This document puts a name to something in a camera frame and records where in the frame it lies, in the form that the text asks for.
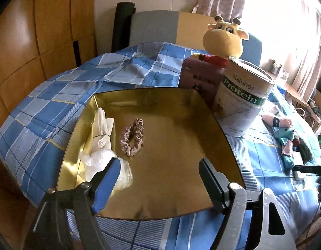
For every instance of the blue plaid bedsheet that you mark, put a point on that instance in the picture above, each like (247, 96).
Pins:
(53, 104)

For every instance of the pink cardboard box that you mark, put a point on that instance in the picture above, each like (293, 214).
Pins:
(199, 75)

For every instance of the pink satin scrunchie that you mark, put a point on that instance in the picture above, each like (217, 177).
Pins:
(127, 138)

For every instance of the dark tassel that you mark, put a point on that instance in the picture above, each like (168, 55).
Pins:
(305, 152)

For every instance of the wooden wardrobe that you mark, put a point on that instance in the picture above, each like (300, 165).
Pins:
(32, 44)

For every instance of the small white box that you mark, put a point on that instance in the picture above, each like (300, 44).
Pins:
(298, 161)

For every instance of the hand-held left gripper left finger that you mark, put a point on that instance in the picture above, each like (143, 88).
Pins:
(108, 179)

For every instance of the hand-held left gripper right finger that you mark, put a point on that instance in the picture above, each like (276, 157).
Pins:
(212, 185)

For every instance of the black rolled mat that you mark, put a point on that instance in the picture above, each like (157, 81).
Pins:
(122, 26)

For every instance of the pink towel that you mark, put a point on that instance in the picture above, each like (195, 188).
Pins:
(269, 119)

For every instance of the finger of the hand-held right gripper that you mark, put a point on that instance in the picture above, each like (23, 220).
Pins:
(307, 168)

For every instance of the white powder can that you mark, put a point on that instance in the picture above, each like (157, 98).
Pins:
(241, 101)

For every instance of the white tied cloth bundle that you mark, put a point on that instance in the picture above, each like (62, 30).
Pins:
(101, 132)

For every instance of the light curtain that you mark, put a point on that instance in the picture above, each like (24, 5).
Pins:
(280, 18)

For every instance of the cluttered wooden desk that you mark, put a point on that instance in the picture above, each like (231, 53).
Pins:
(303, 99)

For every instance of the clear plastic bag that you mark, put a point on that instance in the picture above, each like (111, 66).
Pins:
(96, 162)

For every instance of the yellow giraffe plush toy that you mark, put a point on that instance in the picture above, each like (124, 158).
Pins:
(224, 41)

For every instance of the blue plush toy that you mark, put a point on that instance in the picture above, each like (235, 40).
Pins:
(284, 134)

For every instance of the gold metal tin tray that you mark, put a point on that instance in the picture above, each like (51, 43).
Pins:
(170, 145)

